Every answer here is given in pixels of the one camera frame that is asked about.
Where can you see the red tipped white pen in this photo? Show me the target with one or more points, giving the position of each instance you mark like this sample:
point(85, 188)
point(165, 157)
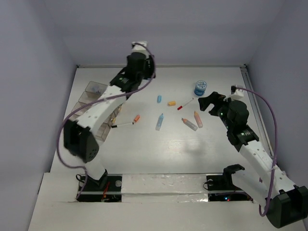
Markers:
point(183, 105)

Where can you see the clear grey highlighter marker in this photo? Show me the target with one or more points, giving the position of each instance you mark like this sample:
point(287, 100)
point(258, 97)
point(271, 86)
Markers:
point(189, 124)

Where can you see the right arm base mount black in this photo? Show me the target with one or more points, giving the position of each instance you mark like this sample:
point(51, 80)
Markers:
point(220, 188)

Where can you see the orange highlighter marker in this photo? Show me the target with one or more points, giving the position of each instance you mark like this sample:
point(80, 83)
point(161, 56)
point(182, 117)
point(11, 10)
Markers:
point(198, 119)

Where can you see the blue marker cap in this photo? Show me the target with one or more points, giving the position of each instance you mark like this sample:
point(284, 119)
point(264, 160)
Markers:
point(159, 98)

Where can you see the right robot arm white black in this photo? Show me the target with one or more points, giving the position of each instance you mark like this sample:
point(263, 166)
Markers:
point(279, 197)

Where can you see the blue slime jar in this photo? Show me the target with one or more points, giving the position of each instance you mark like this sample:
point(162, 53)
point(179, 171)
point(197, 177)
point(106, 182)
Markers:
point(200, 88)

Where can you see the blue highlighter marker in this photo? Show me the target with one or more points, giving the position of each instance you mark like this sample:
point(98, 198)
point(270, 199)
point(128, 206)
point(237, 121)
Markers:
point(159, 122)

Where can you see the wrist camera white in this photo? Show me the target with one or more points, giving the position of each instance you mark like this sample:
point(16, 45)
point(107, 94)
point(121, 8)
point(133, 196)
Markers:
point(139, 46)
point(236, 94)

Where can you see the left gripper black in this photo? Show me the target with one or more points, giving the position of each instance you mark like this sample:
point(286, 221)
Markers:
point(148, 66)

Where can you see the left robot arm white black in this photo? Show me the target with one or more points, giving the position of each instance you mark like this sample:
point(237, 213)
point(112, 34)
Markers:
point(79, 134)

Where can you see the aluminium rail right side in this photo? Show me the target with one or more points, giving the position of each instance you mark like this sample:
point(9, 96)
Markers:
point(263, 135)

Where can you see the yellow marker cap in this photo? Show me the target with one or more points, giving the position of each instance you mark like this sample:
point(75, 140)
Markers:
point(171, 103)

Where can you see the black white pen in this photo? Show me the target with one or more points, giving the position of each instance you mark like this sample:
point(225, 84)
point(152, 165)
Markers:
point(122, 125)

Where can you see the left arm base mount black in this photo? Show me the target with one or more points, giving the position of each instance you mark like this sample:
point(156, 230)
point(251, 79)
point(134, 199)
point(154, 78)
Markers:
point(107, 189)

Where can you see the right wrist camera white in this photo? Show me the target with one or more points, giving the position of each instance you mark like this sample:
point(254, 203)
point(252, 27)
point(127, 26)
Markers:
point(236, 94)

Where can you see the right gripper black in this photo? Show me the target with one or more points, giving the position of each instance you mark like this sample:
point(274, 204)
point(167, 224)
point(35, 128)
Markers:
point(215, 98)

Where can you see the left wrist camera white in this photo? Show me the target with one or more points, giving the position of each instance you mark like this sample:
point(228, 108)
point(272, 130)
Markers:
point(139, 46)

